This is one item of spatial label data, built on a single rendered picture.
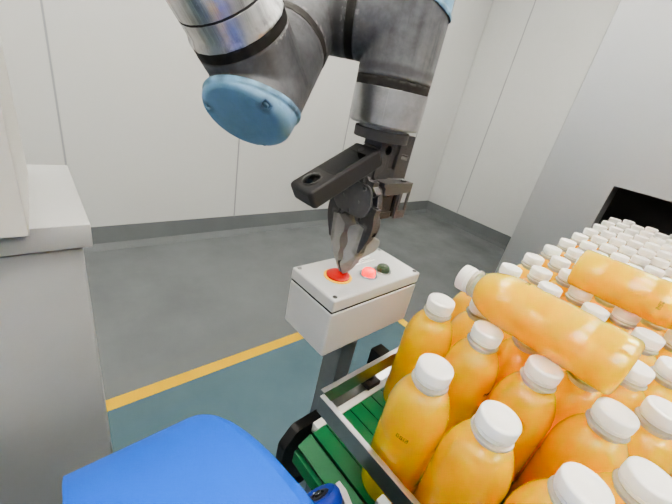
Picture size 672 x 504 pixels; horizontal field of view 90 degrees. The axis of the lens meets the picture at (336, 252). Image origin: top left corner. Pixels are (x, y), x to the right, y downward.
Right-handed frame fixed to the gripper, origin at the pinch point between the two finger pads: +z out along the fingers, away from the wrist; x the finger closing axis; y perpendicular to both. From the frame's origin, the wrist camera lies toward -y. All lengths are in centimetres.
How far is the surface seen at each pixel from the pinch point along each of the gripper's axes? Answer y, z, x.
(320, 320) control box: -5.0, 6.2, -3.2
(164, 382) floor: 0, 111, 91
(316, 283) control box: -4.4, 1.8, -0.3
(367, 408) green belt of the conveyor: 2.6, 21.9, -10.5
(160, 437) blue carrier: -30.5, -7.7, -19.3
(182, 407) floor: 2, 112, 74
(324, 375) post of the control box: 3.0, 24.8, 0.5
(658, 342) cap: 33.4, 1.0, -35.9
